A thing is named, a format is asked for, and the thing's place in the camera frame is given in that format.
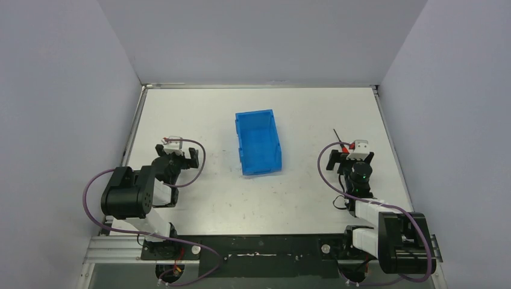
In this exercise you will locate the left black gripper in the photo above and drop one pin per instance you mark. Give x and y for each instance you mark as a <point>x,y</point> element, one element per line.
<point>178,155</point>

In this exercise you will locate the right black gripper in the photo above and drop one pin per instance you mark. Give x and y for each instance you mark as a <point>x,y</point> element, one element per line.
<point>337,157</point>

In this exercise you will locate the red handled screwdriver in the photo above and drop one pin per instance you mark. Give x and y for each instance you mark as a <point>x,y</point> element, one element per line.
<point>342,146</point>

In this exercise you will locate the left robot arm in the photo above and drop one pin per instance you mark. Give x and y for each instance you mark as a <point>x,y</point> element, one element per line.
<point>134,195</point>

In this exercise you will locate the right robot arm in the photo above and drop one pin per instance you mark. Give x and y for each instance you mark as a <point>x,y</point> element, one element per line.
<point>399,240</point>

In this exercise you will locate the blue plastic bin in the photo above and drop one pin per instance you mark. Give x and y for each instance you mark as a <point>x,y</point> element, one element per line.
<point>259,143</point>

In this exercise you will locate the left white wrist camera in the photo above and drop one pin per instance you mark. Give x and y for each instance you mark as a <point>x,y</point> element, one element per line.
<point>172,144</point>

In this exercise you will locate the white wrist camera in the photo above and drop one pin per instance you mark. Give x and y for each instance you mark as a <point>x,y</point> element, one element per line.
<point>172,144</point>
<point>358,150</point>

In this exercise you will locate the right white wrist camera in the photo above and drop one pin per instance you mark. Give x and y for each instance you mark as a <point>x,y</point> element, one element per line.
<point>358,150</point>

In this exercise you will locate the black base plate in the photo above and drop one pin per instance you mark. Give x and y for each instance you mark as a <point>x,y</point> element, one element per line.
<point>323,255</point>

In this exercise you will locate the aluminium front rail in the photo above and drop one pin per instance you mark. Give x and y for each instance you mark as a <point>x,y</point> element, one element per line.
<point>119,249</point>

